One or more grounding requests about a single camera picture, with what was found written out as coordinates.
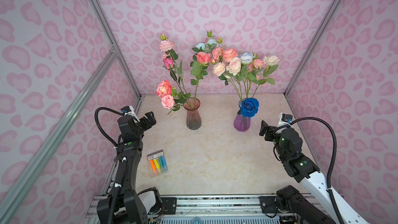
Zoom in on purple blue glass vase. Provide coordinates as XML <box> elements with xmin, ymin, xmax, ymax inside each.
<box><xmin>234</xmin><ymin>110</ymin><xmax>251</xmax><ymax>132</ymax></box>

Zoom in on single pink rose stem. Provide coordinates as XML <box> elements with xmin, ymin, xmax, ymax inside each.
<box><xmin>161</xmin><ymin>94</ymin><xmax>188</xmax><ymax>114</ymax></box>

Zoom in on salmon pink rose stem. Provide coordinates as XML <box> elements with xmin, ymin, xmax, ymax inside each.
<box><xmin>156</xmin><ymin>80</ymin><xmax>191</xmax><ymax>100</ymax></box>

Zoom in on red glass vase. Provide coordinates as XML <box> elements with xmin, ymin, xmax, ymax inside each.
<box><xmin>183</xmin><ymin>97</ymin><xmax>202</xmax><ymax>130</ymax></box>

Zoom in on magenta rosebud stem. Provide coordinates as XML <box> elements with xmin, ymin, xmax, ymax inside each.
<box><xmin>162</xmin><ymin>54</ymin><xmax>190</xmax><ymax>104</ymax></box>

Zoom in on large cream rose stem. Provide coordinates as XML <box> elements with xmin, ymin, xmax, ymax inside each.
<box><xmin>224</xmin><ymin>57</ymin><xmax>246</xmax><ymax>100</ymax></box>

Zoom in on pale blue white rose stem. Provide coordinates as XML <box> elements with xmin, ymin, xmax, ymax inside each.
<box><xmin>238</xmin><ymin>52</ymin><xmax>257</xmax><ymax>98</ymax></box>

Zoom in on cream peach rose stem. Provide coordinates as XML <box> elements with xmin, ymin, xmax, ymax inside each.
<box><xmin>212</xmin><ymin>62</ymin><xmax>243</xmax><ymax>100</ymax></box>

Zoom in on small pink spray rose stem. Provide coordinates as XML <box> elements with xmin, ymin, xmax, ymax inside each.
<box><xmin>158</xmin><ymin>33</ymin><xmax>190</xmax><ymax>100</ymax></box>

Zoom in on large pink spray rose stem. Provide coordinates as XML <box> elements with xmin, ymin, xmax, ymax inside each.
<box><xmin>210</xmin><ymin>37</ymin><xmax>238</xmax><ymax>66</ymax></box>

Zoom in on pale blue spray rose stem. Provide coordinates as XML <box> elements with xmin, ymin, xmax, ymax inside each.
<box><xmin>192</xmin><ymin>30</ymin><xmax>219</xmax><ymax>54</ymax></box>

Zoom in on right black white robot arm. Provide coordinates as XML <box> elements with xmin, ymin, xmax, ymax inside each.
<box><xmin>259</xmin><ymin>114</ymin><xmax>367</xmax><ymax>224</ymax></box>

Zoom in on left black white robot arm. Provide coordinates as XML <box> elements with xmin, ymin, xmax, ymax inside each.
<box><xmin>94</xmin><ymin>107</ymin><xmax>164</xmax><ymax>224</ymax></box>

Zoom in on pack of coloured markers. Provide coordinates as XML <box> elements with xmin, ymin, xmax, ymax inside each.
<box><xmin>147</xmin><ymin>150</ymin><xmax>169</xmax><ymax>176</ymax></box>

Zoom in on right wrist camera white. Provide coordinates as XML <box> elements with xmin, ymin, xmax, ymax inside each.
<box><xmin>277</xmin><ymin>113</ymin><xmax>293</xmax><ymax>127</ymax></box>

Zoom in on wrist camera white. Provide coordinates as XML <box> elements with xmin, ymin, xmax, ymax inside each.
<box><xmin>277</xmin><ymin>113</ymin><xmax>293</xmax><ymax>127</ymax></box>
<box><xmin>121</xmin><ymin>105</ymin><xmax>140</xmax><ymax>123</ymax></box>

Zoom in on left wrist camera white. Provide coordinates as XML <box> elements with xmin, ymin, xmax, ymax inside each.
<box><xmin>121</xmin><ymin>105</ymin><xmax>140</xmax><ymax>123</ymax></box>

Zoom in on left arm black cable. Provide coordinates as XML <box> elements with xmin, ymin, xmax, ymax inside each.
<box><xmin>94</xmin><ymin>107</ymin><xmax>123</xmax><ymax>147</ymax></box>

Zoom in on diagonal aluminium frame bar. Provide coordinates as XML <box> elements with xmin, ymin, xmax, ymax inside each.
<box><xmin>1</xmin><ymin>51</ymin><xmax>118</xmax><ymax>224</ymax></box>

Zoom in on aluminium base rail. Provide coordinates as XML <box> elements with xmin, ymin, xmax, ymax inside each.
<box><xmin>83</xmin><ymin>192</ymin><xmax>355</xmax><ymax>224</ymax></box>

